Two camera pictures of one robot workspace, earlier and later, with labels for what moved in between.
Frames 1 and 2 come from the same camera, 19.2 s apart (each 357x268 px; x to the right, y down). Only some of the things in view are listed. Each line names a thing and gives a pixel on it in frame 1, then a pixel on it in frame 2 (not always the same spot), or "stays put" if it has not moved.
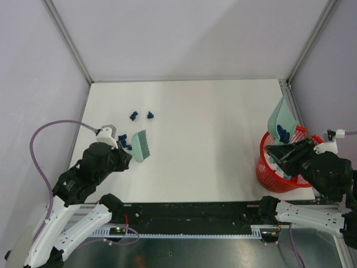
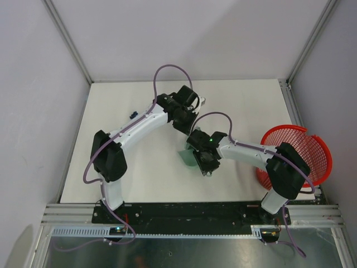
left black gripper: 124,159 → 186,129
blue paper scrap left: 133,116 stays put
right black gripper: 293,150 → 205,168
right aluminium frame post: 330,6 stays put
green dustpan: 283,115 → 188,155
